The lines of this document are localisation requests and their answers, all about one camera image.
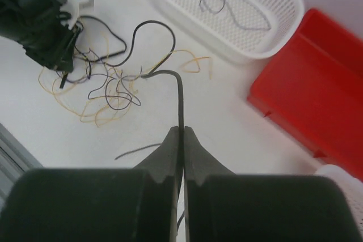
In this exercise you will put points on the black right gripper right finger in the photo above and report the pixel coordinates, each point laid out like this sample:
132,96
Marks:
223,206

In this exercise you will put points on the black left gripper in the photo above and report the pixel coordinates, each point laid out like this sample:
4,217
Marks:
41,28

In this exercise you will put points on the white round-hole basket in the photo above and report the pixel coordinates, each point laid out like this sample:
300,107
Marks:
240,31

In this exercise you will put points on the red plastic tray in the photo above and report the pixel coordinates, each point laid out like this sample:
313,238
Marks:
312,88

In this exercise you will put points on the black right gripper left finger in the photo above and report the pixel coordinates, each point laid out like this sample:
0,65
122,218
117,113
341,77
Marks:
116,204

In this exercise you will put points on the aluminium mounting rail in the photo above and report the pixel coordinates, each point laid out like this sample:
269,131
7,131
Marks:
15,160

